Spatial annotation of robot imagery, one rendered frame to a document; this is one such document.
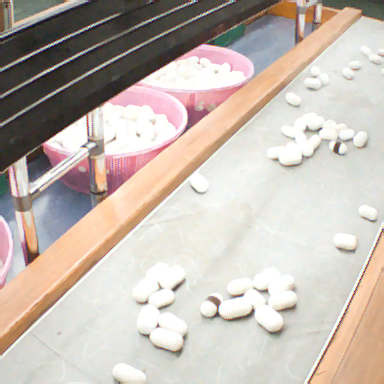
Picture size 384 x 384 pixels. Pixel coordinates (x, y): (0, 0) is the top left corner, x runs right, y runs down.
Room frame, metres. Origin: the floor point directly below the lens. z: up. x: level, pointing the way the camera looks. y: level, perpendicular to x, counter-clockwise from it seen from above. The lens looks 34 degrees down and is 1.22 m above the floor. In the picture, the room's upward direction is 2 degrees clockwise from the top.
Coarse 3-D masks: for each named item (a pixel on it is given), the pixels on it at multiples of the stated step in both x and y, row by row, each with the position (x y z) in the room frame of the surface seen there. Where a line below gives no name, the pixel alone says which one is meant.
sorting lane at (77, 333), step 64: (320, 64) 1.28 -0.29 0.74; (256, 128) 0.94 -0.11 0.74; (320, 128) 0.95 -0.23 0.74; (192, 192) 0.73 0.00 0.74; (256, 192) 0.73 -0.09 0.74; (320, 192) 0.74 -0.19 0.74; (128, 256) 0.58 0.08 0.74; (192, 256) 0.59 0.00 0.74; (256, 256) 0.59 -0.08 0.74; (320, 256) 0.59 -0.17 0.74; (64, 320) 0.46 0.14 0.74; (128, 320) 0.47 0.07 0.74; (192, 320) 0.47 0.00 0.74; (256, 320) 0.47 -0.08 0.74; (320, 320) 0.47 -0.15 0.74
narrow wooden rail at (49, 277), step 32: (320, 32) 1.46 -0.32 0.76; (288, 64) 1.20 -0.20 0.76; (256, 96) 1.02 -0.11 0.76; (192, 128) 0.88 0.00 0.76; (224, 128) 0.88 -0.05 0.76; (160, 160) 0.77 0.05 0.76; (192, 160) 0.78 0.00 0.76; (128, 192) 0.69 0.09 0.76; (160, 192) 0.70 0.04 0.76; (96, 224) 0.61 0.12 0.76; (128, 224) 0.63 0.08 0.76; (64, 256) 0.55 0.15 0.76; (96, 256) 0.56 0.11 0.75; (32, 288) 0.48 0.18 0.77; (64, 288) 0.50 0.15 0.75; (0, 320) 0.43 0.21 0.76; (32, 320) 0.45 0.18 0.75; (0, 352) 0.39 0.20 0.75
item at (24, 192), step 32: (0, 0) 0.54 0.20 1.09; (128, 0) 0.46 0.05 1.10; (0, 32) 0.54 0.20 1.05; (96, 128) 0.68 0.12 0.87; (64, 160) 0.63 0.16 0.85; (96, 160) 0.68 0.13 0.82; (32, 192) 0.56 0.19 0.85; (96, 192) 0.68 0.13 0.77; (32, 224) 0.55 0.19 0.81; (32, 256) 0.54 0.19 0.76
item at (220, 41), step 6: (240, 24) 1.64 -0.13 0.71; (234, 30) 1.61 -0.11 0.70; (240, 30) 1.65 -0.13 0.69; (222, 36) 1.54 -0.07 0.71; (228, 36) 1.58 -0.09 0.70; (234, 36) 1.62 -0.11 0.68; (210, 42) 1.50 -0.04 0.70; (216, 42) 1.51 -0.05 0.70; (222, 42) 1.55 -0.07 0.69; (228, 42) 1.58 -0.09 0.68
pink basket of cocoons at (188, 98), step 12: (204, 48) 1.28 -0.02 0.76; (216, 48) 1.27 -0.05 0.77; (216, 60) 1.26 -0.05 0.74; (228, 60) 1.25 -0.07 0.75; (240, 60) 1.22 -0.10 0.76; (252, 72) 1.13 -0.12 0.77; (144, 84) 1.05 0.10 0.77; (240, 84) 1.07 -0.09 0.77; (180, 96) 1.04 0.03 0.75; (192, 96) 1.03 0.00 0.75; (204, 96) 1.04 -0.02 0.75; (216, 96) 1.05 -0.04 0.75; (228, 96) 1.07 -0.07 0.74; (192, 108) 1.04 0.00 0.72; (204, 108) 1.05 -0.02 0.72; (192, 120) 1.05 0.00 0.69
